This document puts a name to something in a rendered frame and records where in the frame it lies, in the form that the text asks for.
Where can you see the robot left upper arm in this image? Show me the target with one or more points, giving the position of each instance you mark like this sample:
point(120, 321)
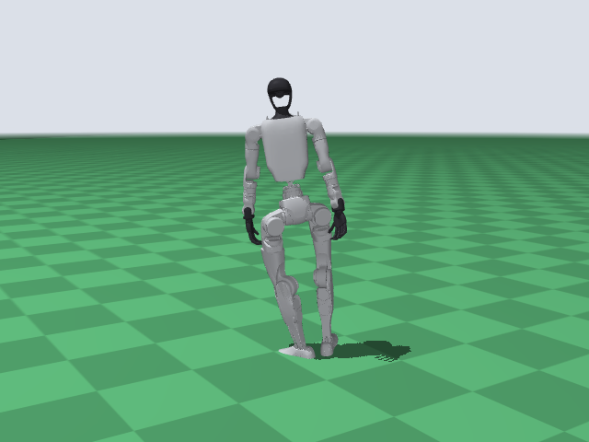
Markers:
point(252, 136)

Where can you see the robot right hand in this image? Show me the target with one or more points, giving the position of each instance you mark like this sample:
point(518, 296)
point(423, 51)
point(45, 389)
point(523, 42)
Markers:
point(339, 221)

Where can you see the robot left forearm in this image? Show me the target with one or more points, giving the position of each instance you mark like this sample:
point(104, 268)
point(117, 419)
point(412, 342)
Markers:
point(249, 194)

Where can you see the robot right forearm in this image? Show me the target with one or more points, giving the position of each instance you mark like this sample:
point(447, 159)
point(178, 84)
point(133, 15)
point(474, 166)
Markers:
point(334, 191)

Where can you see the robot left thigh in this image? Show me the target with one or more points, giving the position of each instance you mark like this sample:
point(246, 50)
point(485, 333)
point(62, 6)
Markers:
point(272, 227)

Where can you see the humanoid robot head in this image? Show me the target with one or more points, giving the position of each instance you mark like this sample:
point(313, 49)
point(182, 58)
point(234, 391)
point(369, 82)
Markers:
point(279, 87)

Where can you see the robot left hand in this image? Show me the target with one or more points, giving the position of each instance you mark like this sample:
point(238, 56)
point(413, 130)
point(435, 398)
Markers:
point(249, 226)

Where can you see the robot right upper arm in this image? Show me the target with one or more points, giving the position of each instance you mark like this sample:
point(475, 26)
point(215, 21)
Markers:
point(314, 126)

